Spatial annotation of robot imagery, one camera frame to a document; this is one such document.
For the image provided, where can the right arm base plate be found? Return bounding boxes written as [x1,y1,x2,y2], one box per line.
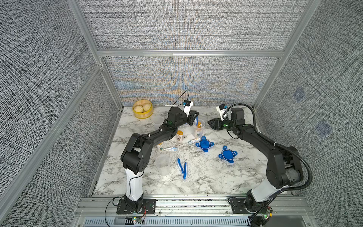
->
[227,197,272,214]

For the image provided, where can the cream dumpling bun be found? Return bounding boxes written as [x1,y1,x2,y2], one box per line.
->
[142,103,152,112]
[133,105,144,113]

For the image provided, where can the toothpaste tube left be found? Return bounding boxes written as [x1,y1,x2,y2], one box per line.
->
[163,147,178,151]

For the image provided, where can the toothpaste tube middle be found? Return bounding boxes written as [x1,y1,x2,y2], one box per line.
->
[187,138,200,144]

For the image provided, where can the blue lid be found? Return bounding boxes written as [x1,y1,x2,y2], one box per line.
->
[195,136,214,152]
[218,146,238,164]

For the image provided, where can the orange cap bottle three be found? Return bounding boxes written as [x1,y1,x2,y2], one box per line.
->
[176,130,183,143]

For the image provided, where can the yellow bamboo steamer basket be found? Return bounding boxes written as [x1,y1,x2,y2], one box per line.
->
[132,99,154,119]

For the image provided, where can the right cream dumpling bun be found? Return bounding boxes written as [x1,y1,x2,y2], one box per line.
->
[142,103,152,112]

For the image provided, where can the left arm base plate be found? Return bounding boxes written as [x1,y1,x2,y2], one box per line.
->
[116,198,157,215]

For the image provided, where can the aluminium front rail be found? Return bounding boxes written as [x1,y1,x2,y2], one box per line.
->
[71,194,318,227]

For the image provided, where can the toothpaste tube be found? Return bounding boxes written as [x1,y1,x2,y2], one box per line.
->
[163,147,178,151]
[187,138,200,144]

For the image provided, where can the orange cap bottle one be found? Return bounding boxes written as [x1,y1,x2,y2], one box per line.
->
[195,122,203,138]

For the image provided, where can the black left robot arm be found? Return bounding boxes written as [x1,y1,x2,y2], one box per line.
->
[121,107,199,211]

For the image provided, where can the left cream dumpling bun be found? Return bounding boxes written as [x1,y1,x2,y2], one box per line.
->
[133,105,144,113]

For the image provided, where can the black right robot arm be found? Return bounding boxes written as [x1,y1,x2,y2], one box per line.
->
[208,104,313,215]

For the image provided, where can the clear plastic container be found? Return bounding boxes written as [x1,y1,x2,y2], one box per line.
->
[155,155,171,176]
[193,118,206,138]

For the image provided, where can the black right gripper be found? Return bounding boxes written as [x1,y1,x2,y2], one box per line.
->
[207,117,237,132]

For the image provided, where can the orange cap bottle four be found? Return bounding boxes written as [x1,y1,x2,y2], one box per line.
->
[157,143,164,151]

